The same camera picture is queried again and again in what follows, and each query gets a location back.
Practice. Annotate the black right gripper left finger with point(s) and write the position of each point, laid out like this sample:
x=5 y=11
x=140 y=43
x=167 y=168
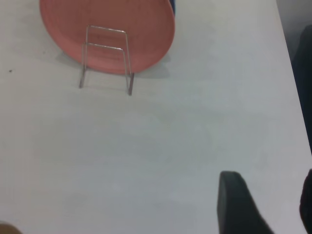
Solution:
x=239 y=209

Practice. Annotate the blue plate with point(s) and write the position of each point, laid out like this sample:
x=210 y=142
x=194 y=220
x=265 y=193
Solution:
x=173 y=6

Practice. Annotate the red plate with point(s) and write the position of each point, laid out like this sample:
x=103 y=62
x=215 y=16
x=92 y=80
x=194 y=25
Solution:
x=73 y=29

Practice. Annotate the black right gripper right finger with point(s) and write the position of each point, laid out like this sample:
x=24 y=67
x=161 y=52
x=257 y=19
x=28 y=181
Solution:
x=307 y=204

